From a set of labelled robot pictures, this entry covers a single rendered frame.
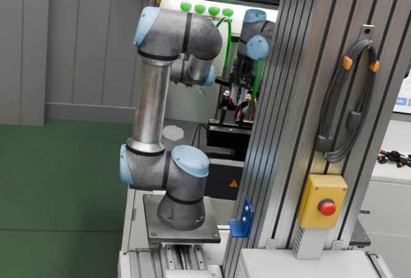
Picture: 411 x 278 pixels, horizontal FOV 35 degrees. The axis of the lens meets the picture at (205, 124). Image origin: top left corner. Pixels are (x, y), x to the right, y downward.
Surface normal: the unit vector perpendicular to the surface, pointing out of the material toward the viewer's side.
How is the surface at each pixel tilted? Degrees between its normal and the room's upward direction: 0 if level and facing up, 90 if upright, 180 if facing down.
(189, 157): 7
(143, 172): 82
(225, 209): 90
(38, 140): 0
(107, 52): 90
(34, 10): 90
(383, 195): 90
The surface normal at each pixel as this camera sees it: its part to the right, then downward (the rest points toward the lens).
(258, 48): -0.51, 0.34
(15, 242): 0.15, -0.87
